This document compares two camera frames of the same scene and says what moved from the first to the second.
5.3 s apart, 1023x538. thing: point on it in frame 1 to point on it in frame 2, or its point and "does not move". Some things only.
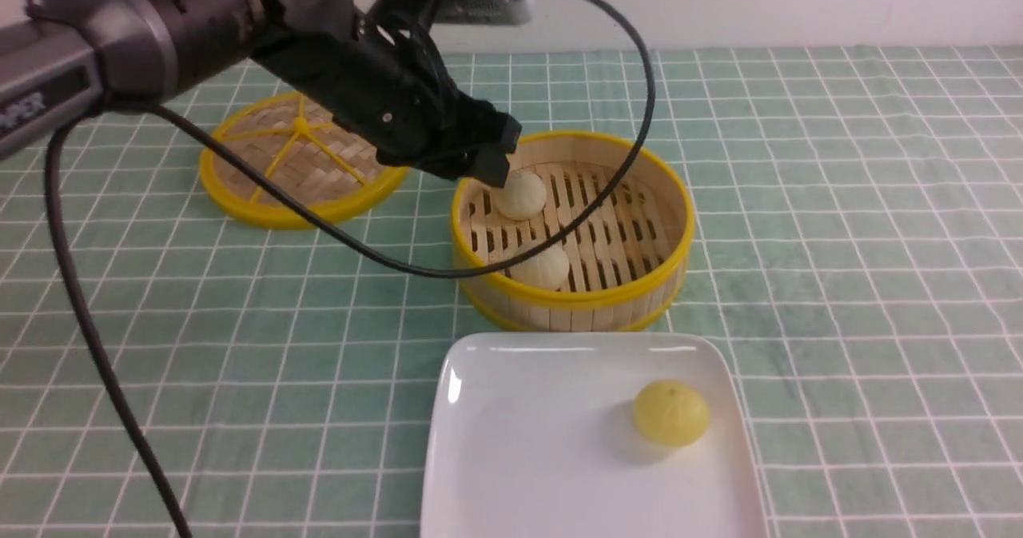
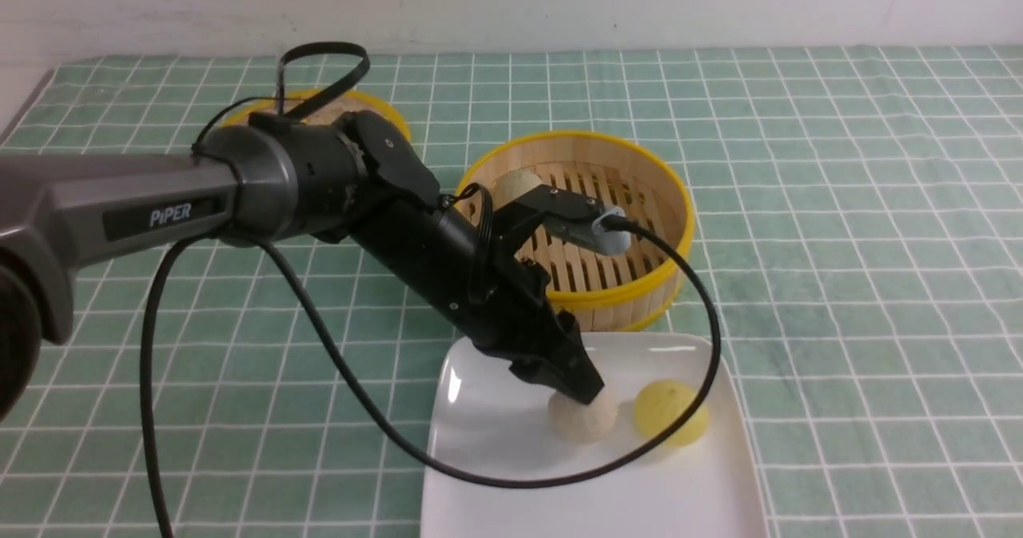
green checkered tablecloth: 857,245 does not move
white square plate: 535,435 does not move
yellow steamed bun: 671,413 does not move
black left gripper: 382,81 to 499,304
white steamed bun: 549,269 to 581,423
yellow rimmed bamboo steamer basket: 626,266 does not move
